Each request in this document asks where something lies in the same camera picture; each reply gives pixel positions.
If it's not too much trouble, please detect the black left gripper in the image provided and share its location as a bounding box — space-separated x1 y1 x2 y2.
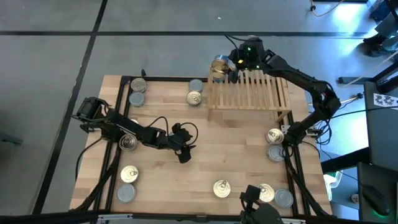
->
167 133 197 164

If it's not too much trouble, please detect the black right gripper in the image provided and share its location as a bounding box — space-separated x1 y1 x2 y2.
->
228 46 269 84

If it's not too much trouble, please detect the green-white label tin can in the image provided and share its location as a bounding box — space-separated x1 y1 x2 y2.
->
129 77 148 93
266 144 286 163
274 188 294 209
188 78 205 93
117 183 137 203
128 91 146 108

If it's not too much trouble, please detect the wooden slatted shelf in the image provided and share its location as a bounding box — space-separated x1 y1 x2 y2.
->
206 68 293 123

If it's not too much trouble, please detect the black floor tape strip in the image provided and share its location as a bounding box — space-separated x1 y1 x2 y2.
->
32 0 109 215
0 30 369 37

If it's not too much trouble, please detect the person's shoe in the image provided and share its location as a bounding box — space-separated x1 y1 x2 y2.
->
362 33 393 58

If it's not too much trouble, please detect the white fiducial marker sheet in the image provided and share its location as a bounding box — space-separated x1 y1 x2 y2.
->
372 92 398 108

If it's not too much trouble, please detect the black stand crossbar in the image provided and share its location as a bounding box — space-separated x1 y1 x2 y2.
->
0 210 398 224

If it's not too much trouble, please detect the person's leg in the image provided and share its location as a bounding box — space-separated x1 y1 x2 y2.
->
374 17 398 50

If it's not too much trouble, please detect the grey desk top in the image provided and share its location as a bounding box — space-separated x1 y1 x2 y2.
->
363 80 398 171

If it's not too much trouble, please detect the grey furniture foot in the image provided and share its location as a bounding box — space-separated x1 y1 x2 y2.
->
0 131 24 146

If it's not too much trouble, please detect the black computer mouse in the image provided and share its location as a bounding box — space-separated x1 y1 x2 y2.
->
361 184 391 217

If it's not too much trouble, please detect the black left camera cable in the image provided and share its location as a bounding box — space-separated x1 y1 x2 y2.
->
178 121 199 147

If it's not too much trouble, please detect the black camera cable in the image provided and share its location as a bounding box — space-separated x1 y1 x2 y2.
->
223 34 248 43
178 121 199 147

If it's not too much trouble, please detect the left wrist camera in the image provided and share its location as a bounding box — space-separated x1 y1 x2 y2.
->
172 122 187 135

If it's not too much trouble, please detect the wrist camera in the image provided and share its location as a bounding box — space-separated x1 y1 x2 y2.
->
172 122 187 135
246 36 264 48

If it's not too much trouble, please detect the black right camera cable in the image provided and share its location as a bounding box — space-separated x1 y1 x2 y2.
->
223 34 248 43

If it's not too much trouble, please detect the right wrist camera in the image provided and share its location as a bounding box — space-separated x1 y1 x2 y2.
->
246 36 264 48

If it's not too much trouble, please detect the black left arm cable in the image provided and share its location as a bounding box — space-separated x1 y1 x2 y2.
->
145 116 171 138

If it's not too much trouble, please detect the black aluminium table frame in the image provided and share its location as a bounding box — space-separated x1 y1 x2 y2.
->
74 75 332 218

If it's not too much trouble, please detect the orange floor cable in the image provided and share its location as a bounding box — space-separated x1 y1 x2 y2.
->
309 0 346 18

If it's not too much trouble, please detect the black power cable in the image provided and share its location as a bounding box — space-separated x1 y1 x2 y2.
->
75 136 103 181

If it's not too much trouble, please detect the black cable bundle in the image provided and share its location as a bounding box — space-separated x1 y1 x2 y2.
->
306 119 335 147

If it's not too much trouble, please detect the black desk frame bar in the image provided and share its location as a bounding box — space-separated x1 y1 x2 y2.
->
320 146 371 175
338 60 398 94

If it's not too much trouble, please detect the cream cable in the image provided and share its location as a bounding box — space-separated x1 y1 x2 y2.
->
307 49 398 106

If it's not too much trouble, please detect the thin black cable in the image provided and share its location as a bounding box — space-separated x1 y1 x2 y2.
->
331 106 398 121

